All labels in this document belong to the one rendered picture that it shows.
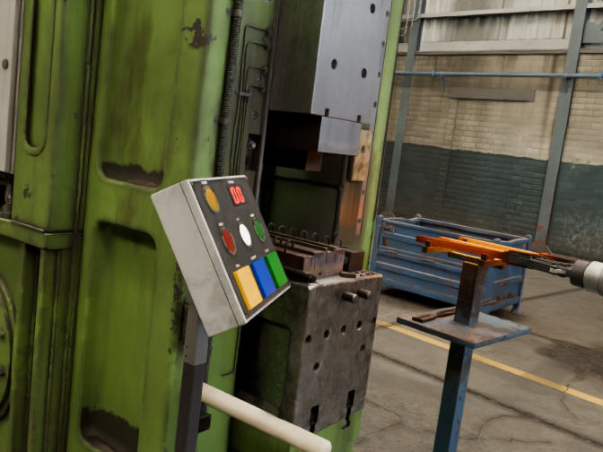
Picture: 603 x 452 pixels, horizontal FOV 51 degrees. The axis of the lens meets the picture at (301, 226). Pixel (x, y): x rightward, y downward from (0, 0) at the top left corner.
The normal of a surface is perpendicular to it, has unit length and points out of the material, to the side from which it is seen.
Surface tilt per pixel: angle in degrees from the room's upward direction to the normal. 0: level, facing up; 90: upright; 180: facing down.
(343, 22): 90
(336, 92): 90
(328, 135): 90
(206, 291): 90
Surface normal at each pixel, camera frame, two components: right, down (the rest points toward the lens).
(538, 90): -0.70, -0.01
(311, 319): 0.78, 0.18
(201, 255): -0.22, 0.10
